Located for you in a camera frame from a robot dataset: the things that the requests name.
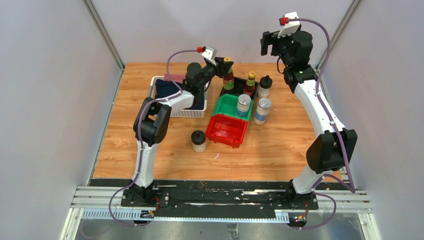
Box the black plastic bin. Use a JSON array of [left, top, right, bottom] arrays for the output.
[[219, 77, 259, 101]]

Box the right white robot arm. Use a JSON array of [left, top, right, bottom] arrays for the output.
[[260, 30, 358, 209]]

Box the aluminium rail frame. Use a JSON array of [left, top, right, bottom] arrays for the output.
[[61, 12, 372, 240]]

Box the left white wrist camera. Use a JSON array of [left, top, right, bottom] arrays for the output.
[[196, 46, 217, 63]]

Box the pink cloth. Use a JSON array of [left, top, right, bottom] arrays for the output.
[[163, 73, 185, 84]]

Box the white plastic basket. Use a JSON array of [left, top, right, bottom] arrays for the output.
[[147, 76, 209, 118]]

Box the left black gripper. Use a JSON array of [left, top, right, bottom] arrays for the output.
[[196, 57, 233, 90]]

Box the red plastic bin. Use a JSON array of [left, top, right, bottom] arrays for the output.
[[205, 114, 248, 149]]

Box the silver lid jar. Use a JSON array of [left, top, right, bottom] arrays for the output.
[[236, 94, 252, 118], [254, 98, 272, 125]]

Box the black cap shaker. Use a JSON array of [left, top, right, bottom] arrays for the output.
[[257, 75, 273, 99], [191, 130, 207, 153]]

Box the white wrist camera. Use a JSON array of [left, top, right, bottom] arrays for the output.
[[277, 11, 301, 38], [196, 46, 217, 63]]

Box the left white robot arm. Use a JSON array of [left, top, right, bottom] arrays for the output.
[[128, 57, 234, 207]]

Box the black cap shaker back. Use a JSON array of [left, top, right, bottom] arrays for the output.
[[257, 75, 273, 99]]

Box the black cap shaker front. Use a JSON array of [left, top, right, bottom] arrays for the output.
[[191, 130, 207, 153]]

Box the yellow cap sauce bottle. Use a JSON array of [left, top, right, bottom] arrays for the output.
[[223, 67, 234, 92], [243, 71, 256, 97]]

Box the silver lid jar back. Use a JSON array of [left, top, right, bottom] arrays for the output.
[[236, 94, 252, 118]]

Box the green plastic bin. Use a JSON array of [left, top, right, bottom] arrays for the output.
[[212, 93, 254, 122]]

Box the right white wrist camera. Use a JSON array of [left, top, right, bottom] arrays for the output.
[[277, 11, 301, 38]]

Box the dark blue cloth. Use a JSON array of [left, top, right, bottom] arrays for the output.
[[154, 78, 204, 110]]

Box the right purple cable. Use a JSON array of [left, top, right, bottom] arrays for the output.
[[288, 18, 357, 231]]

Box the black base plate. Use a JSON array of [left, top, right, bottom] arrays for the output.
[[75, 178, 365, 223]]

